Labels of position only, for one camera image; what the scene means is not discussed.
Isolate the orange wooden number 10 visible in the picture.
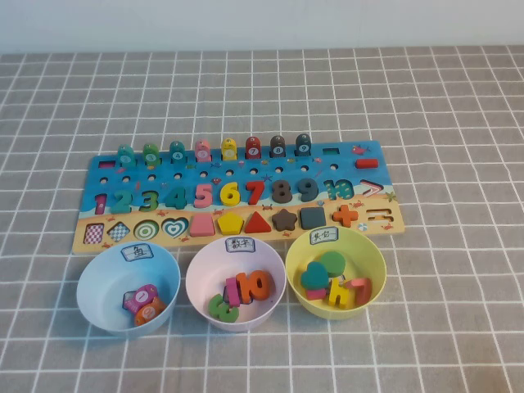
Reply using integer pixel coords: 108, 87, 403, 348
236, 269, 274, 302

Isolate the orange wooden plus sign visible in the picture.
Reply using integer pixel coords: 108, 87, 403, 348
332, 204, 359, 228

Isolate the teal fish piece number 4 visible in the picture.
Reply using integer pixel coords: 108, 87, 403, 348
168, 140, 187, 164

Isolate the brown fish piece number 8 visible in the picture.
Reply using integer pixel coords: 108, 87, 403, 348
269, 134, 287, 159

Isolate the green fish piece number 3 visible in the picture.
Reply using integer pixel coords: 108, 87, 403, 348
142, 142, 161, 169

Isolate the brown wooden star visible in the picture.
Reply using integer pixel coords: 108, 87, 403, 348
272, 207, 299, 233

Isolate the teal wooden number 2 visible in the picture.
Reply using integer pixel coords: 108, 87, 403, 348
111, 187, 134, 214

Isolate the magenta wooden number 1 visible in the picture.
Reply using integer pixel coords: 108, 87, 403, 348
224, 276, 242, 308

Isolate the pink wooden trapezoid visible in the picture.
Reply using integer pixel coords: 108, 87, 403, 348
188, 214, 216, 237

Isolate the dark grey wooden number 9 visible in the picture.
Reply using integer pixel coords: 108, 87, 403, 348
297, 178, 319, 202

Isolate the dark grey wooden square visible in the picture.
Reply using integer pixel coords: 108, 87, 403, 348
299, 206, 328, 230

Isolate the light blue plastic bowl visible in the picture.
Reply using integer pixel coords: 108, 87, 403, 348
76, 241, 182, 338

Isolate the yellow wooden equals sign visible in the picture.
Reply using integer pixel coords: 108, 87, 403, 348
327, 277, 354, 309

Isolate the teal fish piece number 2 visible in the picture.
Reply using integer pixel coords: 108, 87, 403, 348
115, 143, 137, 168

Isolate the grey checked tablecloth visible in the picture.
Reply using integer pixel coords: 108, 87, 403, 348
0, 44, 524, 393

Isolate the teal wooden number 4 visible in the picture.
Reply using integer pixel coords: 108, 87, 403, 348
165, 186, 188, 210

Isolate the magenta fish piece number 1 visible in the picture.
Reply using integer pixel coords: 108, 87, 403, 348
122, 284, 160, 314

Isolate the teal wooden heart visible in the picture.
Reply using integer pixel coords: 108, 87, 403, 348
300, 261, 331, 291

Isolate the brown wooden number 8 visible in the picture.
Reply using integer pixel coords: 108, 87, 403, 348
273, 179, 294, 205

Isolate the red fish piece number 7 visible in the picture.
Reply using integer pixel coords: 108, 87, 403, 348
244, 135, 263, 160

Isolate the colourful wooden puzzle board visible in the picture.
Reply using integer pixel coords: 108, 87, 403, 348
71, 139, 406, 255

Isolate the light pink plastic bowl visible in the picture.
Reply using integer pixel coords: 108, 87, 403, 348
185, 237, 287, 332

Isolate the pink wooden number 5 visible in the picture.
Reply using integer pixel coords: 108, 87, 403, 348
193, 183, 215, 209

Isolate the green wooden circle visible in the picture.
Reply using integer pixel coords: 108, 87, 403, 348
318, 251, 346, 278

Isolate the red wooden triangle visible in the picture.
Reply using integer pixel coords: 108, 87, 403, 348
244, 210, 273, 234

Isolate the light yellow plastic bowl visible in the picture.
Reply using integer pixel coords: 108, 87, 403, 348
285, 226, 388, 320

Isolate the pink fish piece number 5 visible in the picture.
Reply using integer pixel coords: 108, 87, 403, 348
193, 139, 212, 163

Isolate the yellow wooden pentagon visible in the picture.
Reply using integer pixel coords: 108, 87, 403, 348
216, 212, 246, 236

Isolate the red wooden number 7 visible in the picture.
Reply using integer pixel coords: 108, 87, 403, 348
244, 180, 266, 206

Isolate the yellow fish piece number 6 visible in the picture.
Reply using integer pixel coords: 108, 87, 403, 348
220, 138, 238, 161

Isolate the orange fish piece number 10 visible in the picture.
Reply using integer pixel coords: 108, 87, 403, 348
133, 297, 168, 328

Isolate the salmon wooden greater-than sign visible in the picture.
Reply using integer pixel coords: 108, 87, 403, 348
346, 277, 373, 306

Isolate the yellow wooden number 6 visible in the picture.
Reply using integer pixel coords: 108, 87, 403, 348
219, 182, 242, 208

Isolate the dark teal fish piece number 9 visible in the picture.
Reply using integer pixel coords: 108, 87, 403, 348
295, 133, 313, 157

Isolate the green wooden number 3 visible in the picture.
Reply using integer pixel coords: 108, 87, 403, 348
207, 293, 241, 323

